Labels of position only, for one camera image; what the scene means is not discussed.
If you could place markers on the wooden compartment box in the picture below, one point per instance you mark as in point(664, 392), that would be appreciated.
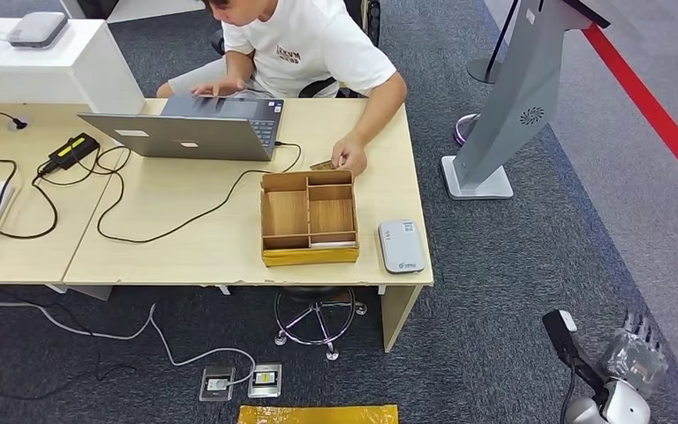
point(285, 213)

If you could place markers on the grey flat device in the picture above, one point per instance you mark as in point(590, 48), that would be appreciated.
point(36, 28)

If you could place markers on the white display plinth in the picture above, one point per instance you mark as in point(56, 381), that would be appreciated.
point(152, 7)

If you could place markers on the black power adapter yellow label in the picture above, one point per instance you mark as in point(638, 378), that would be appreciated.
point(73, 150)

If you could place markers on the person's right forearm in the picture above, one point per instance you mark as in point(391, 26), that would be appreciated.
point(239, 67)

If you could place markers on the chrome round base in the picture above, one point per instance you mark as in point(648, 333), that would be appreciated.
point(460, 131)

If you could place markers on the ID card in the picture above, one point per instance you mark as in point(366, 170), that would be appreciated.
point(321, 165)

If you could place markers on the yellow floor tape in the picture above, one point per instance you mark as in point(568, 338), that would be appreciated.
point(315, 414)

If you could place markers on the white room key card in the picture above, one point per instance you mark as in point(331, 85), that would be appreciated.
point(332, 244)

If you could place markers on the light wood desk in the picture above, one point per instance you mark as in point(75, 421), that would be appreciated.
point(198, 257)
point(23, 257)

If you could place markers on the chrome stool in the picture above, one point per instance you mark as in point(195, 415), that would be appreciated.
point(314, 316)

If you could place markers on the person's left forearm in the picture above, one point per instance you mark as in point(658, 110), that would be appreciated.
point(377, 108)

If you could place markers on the person's left hand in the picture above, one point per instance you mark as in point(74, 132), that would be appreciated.
point(352, 155)

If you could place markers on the person's right hand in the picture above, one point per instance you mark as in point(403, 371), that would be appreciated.
point(219, 88)

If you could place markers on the white card reader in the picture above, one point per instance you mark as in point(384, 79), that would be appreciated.
point(401, 247)

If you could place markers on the silver floor socket yellow label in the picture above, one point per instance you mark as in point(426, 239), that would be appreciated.
point(265, 380)

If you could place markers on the red floor tape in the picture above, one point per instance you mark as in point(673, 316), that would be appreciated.
point(655, 111)

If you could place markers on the person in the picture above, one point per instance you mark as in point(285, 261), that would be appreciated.
point(310, 47)

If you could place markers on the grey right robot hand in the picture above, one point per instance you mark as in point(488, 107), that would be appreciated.
point(634, 360)

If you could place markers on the white cabinet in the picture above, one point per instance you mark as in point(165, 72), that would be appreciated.
point(52, 76)

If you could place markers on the grey kiosk stand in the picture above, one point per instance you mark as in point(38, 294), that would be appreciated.
point(514, 99)

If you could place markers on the grey laptop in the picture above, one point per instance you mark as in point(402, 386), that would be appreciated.
point(198, 137)

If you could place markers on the black office chair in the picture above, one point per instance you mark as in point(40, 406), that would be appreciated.
point(368, 20)

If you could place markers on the black stanchion pole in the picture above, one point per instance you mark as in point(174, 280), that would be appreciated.
point(487, 70)

